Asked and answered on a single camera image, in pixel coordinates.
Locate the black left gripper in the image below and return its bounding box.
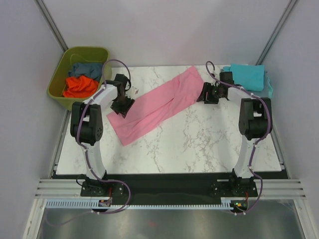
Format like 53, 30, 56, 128
111, 94, 135, 119

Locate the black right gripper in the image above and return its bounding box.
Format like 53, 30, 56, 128
196, 82, 223, 105

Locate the pink t shirt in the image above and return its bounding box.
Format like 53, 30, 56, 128
107, 66, 204, 146

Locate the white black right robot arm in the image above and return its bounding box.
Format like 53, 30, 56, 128
197, 72, 273, 196

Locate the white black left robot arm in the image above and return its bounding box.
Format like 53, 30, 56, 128
70, 74, 135, 197

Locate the dark teal t shirt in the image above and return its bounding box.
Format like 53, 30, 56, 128
68, 62, 103, 82

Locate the orange t shirt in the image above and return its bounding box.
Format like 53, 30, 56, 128
63, 75, 99, 98

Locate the folded turquoise t shirt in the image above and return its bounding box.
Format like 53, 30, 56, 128
222, 64, 265, 92

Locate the folded grey blue t shirt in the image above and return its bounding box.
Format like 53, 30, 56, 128
264, 72, 273, 99

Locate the olive green plastic bin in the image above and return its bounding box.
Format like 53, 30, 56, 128
47, 46, 109, 111

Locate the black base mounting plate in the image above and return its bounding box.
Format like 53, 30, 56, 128
80, 173, 258, 206

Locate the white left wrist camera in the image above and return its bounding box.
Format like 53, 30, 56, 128
126, 86, 139, 98

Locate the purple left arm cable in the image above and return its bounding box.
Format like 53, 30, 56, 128
46, 58, 132, 227

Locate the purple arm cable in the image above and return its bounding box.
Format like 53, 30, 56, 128
46, 58, 132, 227
205, 61, 273, 216

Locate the right aluminium corner post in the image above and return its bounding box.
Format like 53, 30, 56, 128
255, 0, 299, 65

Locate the aluminium corner post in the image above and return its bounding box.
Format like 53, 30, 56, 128
35, 0, 68, 52
255, 0, 299, 65

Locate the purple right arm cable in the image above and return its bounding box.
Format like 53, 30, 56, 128
205, 61, 273, 216

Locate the left aluminium corner post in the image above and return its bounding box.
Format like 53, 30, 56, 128
35, 0, 68, 52

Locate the white slotted cable duct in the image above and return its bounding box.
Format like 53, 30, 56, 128
46, 199, 233, 210

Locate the aluminium front rail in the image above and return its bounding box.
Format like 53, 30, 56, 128
35, 179, 306, 200

